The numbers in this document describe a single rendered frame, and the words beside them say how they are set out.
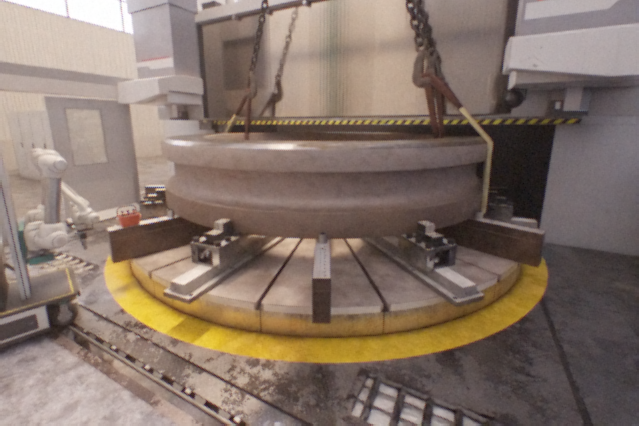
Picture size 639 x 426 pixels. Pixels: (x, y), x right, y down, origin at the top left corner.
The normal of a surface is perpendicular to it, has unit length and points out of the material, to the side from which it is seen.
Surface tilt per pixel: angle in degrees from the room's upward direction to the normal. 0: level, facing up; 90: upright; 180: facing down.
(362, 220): 90
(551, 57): 90
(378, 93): 90
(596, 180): 90
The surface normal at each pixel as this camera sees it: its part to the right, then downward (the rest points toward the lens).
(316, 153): -0.05, 0.20
